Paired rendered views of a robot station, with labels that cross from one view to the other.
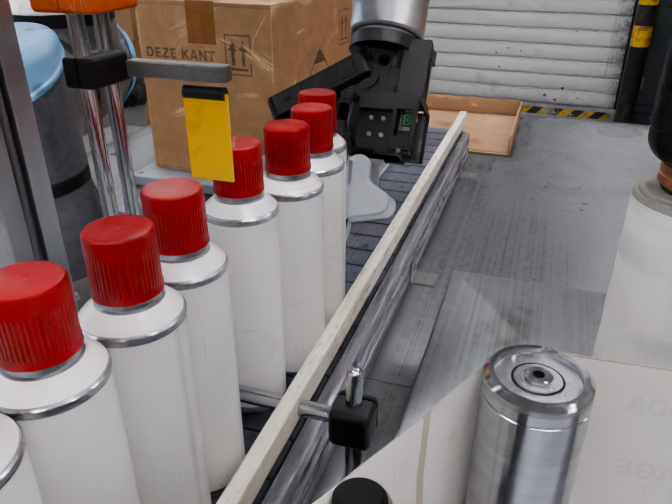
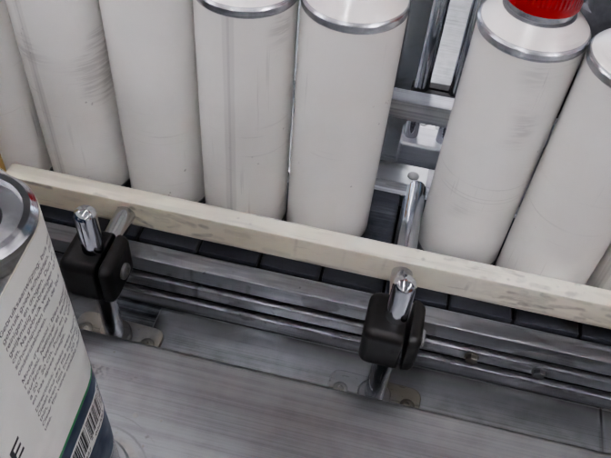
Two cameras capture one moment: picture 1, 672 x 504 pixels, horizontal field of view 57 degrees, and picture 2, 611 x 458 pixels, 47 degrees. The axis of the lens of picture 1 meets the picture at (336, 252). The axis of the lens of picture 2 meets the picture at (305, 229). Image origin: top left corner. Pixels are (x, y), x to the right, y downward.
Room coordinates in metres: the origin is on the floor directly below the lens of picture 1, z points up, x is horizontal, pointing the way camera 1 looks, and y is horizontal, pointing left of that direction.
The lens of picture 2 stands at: (0.24, -0.21, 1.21)
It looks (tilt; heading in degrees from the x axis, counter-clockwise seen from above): 49 degrees down; 80
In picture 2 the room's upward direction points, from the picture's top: 6 degrees clockwise
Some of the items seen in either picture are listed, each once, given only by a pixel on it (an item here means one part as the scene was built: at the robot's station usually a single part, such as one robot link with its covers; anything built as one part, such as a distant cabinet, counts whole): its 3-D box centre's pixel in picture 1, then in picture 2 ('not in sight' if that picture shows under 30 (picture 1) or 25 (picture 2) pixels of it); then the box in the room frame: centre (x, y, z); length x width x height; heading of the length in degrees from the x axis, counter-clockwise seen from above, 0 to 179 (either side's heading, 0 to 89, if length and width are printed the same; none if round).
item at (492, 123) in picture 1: (454, 120); not in sight; (1.31, -0.25, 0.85); 0.30 x 0.26 x 0.04; 161
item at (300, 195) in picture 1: (291, 252); (599, 155); (0.43, 0.04, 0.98); 0.05 x 0.05 x 0.20
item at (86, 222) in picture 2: not in sight; (115, 259); (0.18, 0.06, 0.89); 0.06 x 0.03 x 0.12; 71
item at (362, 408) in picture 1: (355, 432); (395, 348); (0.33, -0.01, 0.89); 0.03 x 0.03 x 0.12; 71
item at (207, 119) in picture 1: (208, 134); not in sight; (0.37, 0.08, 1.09); 0.03 x 0.01 x 0.06; 71
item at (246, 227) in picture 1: (246, 279); (500, 118); (0.39, 0.06, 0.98); 0.05 x 0.05 x 0.20
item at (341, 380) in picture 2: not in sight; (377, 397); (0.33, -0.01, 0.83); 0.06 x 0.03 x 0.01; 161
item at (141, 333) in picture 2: not in sight; (115, 335); (0.17, 0.04, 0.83); 0.06 x 0.03 x 0.01; 159
